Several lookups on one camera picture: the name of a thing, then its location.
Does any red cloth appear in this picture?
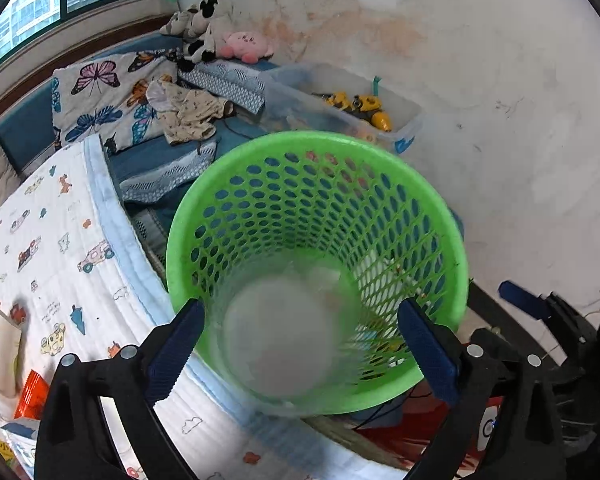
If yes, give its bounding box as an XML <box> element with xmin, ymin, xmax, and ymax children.
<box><xmin>357</xmin><ymin>395</ymin><xmax>503</xmax><ymax>480</ymax></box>

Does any blue sofa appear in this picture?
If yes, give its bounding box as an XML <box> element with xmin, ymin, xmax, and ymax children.
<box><xmin>0</xmin><ymin>35</ymin><xmax>281</xmax><ymax>241</ymax></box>

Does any pink round plush toy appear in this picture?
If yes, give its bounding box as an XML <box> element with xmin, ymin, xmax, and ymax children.
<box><xmin>217</xmin><ymin>31</ymin><xmax>275</xmax><ymax>65</ymax></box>

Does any cream paper cup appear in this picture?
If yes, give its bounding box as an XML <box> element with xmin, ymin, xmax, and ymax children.
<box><xmin>0</xmin><ymin>305</ymin><xmax>24</xmax><ymax>399</ymax></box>

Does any blue patterned quilt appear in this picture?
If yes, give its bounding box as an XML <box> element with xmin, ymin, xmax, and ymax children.
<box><xmin>177</xmin><ymin>60</ymin><xmax>281</xmax><ymax>116</ymax></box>
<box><xmin>117</xmin><ymin>139</ymin><xmax>218</xmax><ymax>206</ymax></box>

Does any beige printed child's garment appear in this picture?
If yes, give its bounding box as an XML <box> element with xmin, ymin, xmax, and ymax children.
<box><xmin>146</xmin><ymin>80</ymin><xmax>235</xmax><ymax>146</ymax></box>

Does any clear plastic storage bin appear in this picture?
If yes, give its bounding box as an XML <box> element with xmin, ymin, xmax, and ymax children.
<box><xmin>260</xmin><ymin>62</ymin><xmax>426</xmax><ymax>156</ymax></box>

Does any white car print blanket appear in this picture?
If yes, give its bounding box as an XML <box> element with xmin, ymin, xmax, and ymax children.
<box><xmin>0</xmin><ymin>135</ymin><xmax>411</xmax><ymax>480</ymax></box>

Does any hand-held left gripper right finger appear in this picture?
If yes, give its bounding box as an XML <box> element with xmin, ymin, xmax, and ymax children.
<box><xmin>397</xmin><ymin>297</ymin><xmax>568</xmax><ymax>480</ymax></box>

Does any orange snack packet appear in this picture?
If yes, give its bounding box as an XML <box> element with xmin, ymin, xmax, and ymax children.
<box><xmin>14</xmin><ymin>370</ymin><xmax>50</xmax><ymax>421</ymax></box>

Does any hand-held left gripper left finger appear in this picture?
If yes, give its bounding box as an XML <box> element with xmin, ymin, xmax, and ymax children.
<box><xmin>34</xmin><ymin>298</ymin><xmax>206</xmax><ymax>480</ymax></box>

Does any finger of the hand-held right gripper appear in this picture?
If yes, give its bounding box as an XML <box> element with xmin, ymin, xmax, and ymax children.
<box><xmin>498</xmin><ymin>281</ymin><xmax>598</xmax><ymax>376</ymax></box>

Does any green framed window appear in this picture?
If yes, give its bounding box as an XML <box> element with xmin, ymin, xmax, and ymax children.
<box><xmin>0</xmin><ymin>0</ymin><xmax>148</xmax><ymax>75</ymax></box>

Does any yellow black toy truck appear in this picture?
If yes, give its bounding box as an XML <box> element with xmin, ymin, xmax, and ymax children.
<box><xmin>352</xmin><ymin>94</ymin><xmax>393</xmax><ymax>133</ymax></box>
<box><xmin>325</xmin><ymin>91</ymin><xmax>354</xmax><ymax>112</ymax></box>

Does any black white cow plush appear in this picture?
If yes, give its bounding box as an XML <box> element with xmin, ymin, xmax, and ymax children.
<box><xmin>180</xmin><ymin>0</ymin><xmax>231</xmax><ymax>73</ymax></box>

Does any green plastic mesh basket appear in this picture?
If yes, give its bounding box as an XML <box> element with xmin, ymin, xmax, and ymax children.
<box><xmin>166</xmin><ymin>130</ymin><xmax>470</xmax><ymax>416</ymax></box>

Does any grey striped plush toy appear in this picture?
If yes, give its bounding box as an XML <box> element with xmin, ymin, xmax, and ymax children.
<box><xmin>160</xmin><ymin>7</ymin><xmax>201</xmax><ymax>38</ymax></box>

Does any butterfly print pillow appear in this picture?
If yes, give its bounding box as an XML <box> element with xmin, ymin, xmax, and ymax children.
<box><xmin>51</xmin><ymin>49</ymin><xmax>181</xmax><ymax>153</ymax></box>

